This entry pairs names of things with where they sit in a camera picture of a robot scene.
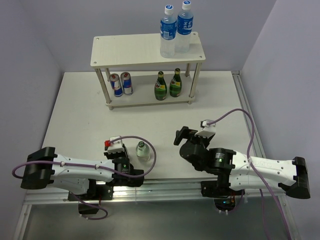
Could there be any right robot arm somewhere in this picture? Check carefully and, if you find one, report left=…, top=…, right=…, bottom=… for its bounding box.
left=173, top=126, right=311, bottom=199

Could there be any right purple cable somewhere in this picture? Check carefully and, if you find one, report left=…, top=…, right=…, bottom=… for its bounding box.
left=206, top=108, right=292, bottom=240

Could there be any purple cable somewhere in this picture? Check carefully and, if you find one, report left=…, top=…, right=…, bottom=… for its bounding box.
left=11, top=135, right=158, bottom=221
left=206, top=108, right=292, bottom=240

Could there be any right red bull can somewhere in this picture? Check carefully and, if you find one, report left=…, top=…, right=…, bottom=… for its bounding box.
left=120, top=72, right=133, bottom=95

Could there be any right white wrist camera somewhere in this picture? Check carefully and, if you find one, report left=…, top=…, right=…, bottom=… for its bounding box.
left=196, top=119, right=216, bottom=138

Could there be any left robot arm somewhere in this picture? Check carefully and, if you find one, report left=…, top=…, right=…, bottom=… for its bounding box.
left=20, top=145, right=144, bottom=200

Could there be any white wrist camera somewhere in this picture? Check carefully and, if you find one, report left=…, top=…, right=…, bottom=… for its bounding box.
left=196, top=119, right=216, bottom=138
left=104, top=136, right=125, bottom=154

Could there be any beige two-tier shelf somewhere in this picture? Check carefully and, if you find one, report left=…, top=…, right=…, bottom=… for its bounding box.
left=90, top=32, right=206, bottom=110

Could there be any green glass bottle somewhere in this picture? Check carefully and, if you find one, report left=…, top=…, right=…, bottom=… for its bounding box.
left=169, top=68, right=182, bottom=98
left=154, top=71, right=167, bottom=101

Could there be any red bull can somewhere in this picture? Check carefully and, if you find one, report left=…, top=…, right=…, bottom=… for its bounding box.
left=120, top=72, right=133, bottom=95
left=109, top=73, right=123, bottom=97

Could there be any clear glass bottle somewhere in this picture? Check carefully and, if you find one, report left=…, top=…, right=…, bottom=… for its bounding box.
left=135, top=141, right=151, bottom=162

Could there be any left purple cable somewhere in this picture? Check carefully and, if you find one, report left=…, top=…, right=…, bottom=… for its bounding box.
left=11, top=135, right=158, bottom=221

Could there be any aluminium frame rail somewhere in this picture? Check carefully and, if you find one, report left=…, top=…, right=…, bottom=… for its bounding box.
left=14, top=70, right=301, bottom=240

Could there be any blue label water bottle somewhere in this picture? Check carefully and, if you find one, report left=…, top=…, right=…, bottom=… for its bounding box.
left=160, top=4, right=177, bottom=58
left=175, top=0, right=194, bottom=54

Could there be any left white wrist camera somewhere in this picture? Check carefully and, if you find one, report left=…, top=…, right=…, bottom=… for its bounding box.
left=104, top=136, right=125, bottom=154

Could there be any left red bull can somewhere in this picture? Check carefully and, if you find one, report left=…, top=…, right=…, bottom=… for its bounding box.
left=109, top=73, right=123, bottom=97

